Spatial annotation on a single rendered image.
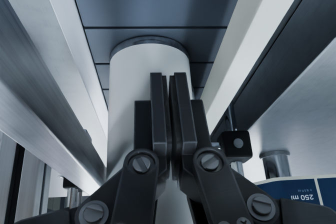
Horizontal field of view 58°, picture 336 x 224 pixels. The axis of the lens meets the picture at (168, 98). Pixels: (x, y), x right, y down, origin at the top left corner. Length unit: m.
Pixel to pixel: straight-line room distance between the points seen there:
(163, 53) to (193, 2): 0.03
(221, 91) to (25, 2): 0.15
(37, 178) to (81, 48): 0.19
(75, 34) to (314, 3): 0.16
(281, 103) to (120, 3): 0.19
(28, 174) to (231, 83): 0.26
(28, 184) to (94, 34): 0.22
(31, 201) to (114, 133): 0.21
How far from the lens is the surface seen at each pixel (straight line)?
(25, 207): 0.36
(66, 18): 0.18
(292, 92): 0.28
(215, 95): 0.18
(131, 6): 0.16
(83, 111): 0.42
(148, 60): 0.17
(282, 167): 0.48
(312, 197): 0.49
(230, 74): 0.15
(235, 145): 0.32
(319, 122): 0.38
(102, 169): 0.17
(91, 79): 0.23
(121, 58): 0.18
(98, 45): 0.19
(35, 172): 0.36
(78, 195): 0.34
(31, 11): 0.26
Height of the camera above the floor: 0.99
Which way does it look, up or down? 24 degrees down
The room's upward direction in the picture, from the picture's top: 177 degrees clockwise
